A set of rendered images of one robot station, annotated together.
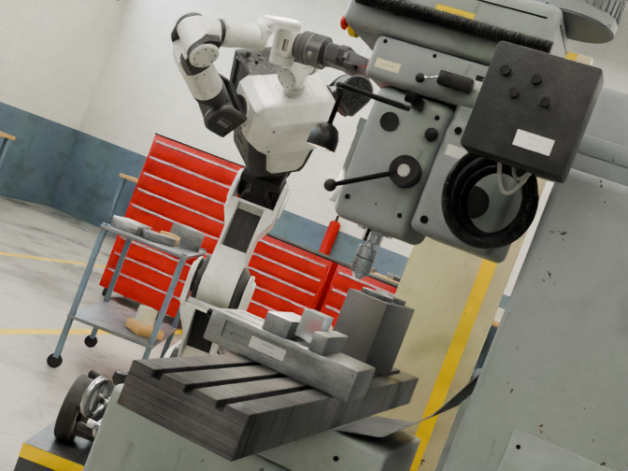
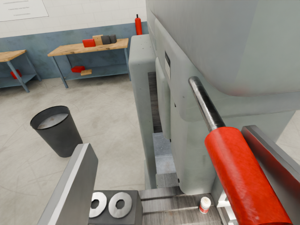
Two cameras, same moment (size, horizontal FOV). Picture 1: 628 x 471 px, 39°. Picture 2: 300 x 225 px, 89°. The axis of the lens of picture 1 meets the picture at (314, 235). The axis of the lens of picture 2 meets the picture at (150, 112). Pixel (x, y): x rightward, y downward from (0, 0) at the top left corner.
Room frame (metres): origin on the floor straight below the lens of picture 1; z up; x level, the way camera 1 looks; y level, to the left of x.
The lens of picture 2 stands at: (2.33, 0.07, 1.78)
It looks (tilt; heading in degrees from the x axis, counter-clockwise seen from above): 38 degrees down; 250
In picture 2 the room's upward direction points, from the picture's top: 6 degrees counter-clockwise
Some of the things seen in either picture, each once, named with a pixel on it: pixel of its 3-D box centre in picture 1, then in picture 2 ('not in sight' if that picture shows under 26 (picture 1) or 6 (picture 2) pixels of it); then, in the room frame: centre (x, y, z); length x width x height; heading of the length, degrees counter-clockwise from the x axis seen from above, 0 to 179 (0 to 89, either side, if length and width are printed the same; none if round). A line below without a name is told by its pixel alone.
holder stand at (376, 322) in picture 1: (371, 328); (113, 214); (2.43, -0.24, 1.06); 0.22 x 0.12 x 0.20; 153
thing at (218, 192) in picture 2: (353, 162); (230, 177); (2.12, -0.03, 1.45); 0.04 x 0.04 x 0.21; 70
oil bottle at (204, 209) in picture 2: not in sight; (205, 204); (2.05, -0.11, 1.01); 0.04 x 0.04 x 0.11
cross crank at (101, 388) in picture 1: (108, 402); not in sight; (2.26, 0.34, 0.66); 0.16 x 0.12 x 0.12; 70
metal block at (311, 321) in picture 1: (314, 326); not in sight; (1.92, -0.07, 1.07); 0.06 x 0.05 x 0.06; 161
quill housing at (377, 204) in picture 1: (401, 167); (212, 132); (2.08, -0.13, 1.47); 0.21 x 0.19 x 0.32; 160
